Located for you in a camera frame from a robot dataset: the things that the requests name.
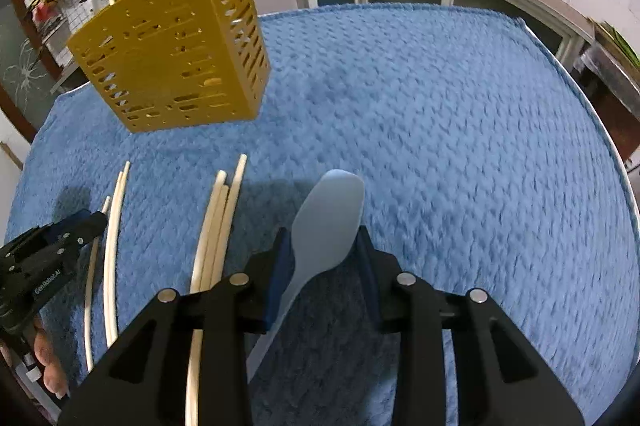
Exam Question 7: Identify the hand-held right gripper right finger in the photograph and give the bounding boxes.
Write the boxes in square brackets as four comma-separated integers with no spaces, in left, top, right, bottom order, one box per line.
[352,226,586,426]

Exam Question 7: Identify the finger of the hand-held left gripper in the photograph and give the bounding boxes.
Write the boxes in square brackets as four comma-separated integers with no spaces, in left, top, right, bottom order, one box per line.
[0,210,109,287]

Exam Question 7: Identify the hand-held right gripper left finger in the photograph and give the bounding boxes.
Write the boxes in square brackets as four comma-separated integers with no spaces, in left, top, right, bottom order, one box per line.
[57,227,301,426]

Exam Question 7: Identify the light blue plastic spoon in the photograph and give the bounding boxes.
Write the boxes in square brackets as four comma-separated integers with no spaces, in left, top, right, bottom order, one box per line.
[246,169,366,384]

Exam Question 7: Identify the yellow slotted utensil holder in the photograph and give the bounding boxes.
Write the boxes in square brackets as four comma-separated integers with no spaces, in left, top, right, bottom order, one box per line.
[66,0,272,134]

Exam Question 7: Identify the person's left hand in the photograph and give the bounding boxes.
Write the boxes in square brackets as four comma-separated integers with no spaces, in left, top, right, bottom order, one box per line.
[32,320,71,400]

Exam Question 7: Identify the blue textured towel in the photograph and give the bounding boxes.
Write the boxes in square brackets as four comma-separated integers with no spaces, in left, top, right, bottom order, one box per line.
[5,3,632,426]

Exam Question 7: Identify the brown framed glass door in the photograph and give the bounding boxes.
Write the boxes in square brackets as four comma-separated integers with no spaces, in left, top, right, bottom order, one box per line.
[0,0,66,142]

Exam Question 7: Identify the steel side table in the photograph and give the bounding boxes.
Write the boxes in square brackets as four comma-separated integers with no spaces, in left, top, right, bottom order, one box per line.
[575,21,640,172]

